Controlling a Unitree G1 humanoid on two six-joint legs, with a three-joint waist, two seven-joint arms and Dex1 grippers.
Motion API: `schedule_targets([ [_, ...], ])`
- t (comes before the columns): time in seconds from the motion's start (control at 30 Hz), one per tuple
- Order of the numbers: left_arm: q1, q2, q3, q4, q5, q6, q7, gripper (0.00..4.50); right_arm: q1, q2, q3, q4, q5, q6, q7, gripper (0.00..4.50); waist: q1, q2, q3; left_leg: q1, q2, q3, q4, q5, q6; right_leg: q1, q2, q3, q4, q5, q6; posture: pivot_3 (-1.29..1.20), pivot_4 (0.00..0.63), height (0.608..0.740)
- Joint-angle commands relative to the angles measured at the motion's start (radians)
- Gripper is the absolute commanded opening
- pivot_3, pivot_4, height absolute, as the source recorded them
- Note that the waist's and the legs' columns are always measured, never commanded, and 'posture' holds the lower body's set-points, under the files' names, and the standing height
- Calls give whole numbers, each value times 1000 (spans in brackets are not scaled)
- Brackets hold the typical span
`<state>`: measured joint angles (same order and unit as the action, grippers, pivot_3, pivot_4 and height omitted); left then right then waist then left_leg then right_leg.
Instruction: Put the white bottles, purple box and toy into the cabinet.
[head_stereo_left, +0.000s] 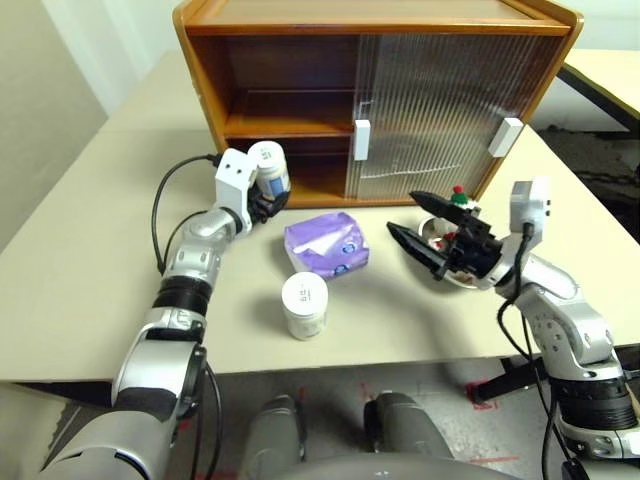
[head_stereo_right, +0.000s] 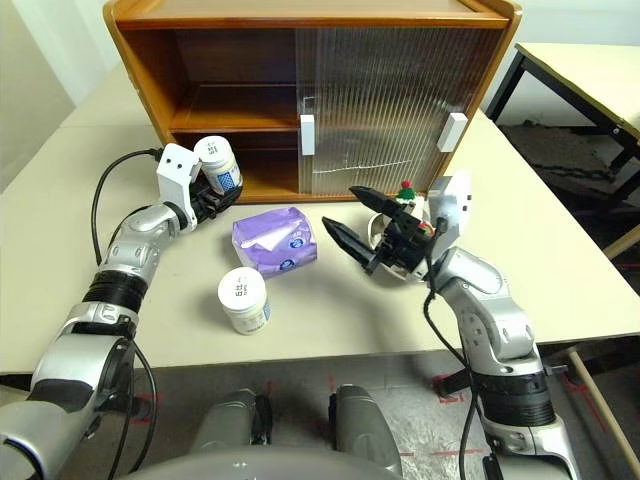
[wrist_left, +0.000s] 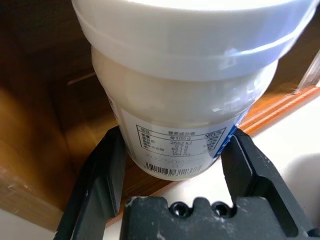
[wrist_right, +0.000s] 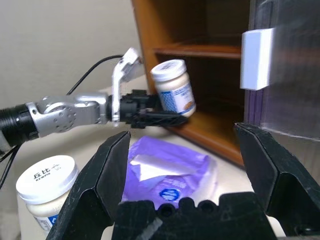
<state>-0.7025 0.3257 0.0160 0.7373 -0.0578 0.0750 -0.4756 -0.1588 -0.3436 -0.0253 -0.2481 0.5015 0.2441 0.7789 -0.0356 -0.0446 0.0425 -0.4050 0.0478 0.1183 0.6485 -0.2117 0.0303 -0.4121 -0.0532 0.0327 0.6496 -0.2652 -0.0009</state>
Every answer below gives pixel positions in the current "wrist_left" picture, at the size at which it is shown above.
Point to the white labelled plastic bottle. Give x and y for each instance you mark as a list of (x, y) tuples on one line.
[(175, 100)]

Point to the wooden cabinet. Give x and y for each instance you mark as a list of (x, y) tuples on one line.
[(37, 125)]

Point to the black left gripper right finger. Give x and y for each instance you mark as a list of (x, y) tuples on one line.
[(247, 170)]

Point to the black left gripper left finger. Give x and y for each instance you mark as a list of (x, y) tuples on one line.
[(100, 180)]

